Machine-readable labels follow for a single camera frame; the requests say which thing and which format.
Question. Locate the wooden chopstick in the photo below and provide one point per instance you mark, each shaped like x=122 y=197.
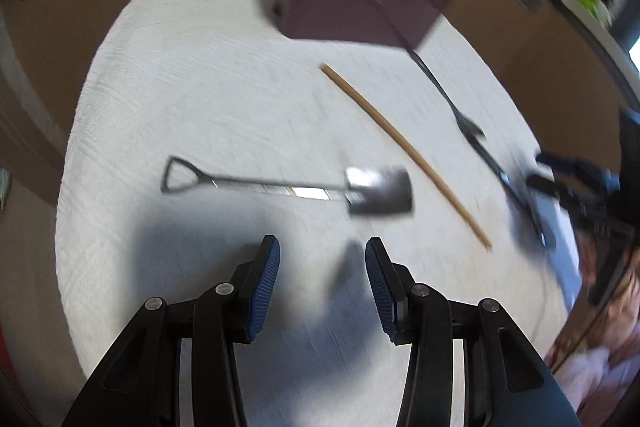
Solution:
x=400 y=139

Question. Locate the person's pink clothing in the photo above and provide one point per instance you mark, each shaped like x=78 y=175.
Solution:
x=600 y=367

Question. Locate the shovel shaped metal spoon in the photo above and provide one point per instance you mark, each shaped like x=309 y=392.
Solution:
x=380 y=192

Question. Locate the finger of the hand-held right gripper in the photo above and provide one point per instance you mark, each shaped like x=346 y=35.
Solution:
x=575 y=167
x=550 y=189

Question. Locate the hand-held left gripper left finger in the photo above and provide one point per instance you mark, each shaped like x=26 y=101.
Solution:
x=265 y=292

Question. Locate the white textured tablecloth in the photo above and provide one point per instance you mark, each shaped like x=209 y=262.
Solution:
x=200 y=97

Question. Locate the green plastic bag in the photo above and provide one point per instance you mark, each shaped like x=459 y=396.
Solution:
x=592 y=2

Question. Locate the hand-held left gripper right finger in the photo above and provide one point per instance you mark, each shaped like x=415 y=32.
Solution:
x=380 y=297

